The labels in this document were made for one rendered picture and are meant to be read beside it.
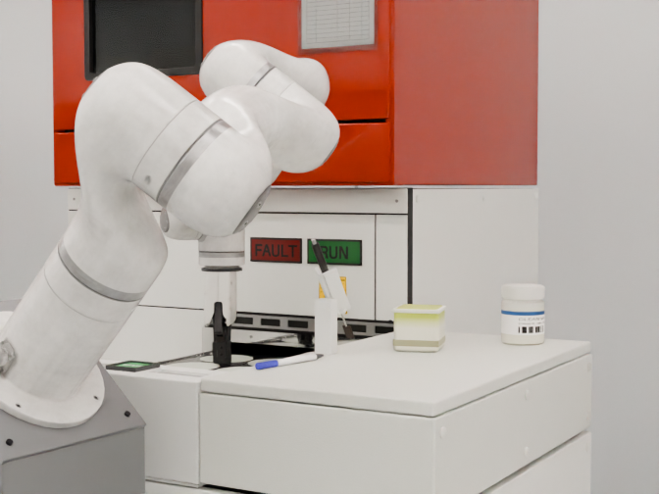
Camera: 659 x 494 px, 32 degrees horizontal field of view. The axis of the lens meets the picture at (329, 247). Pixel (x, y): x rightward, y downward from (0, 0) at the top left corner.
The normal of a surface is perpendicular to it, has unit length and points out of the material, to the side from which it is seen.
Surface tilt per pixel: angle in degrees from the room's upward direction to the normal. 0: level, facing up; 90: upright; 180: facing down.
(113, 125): 99
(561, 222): 90
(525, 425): 90
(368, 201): 90
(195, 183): 97
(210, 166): 80
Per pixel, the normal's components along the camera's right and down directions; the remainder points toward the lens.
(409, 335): -0.25, 0.05
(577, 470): 0.87, 0.03
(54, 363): 0.07, 0.54
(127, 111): -0.06, -0.06
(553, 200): -0.50, 0.04
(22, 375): -0.20, 0.36
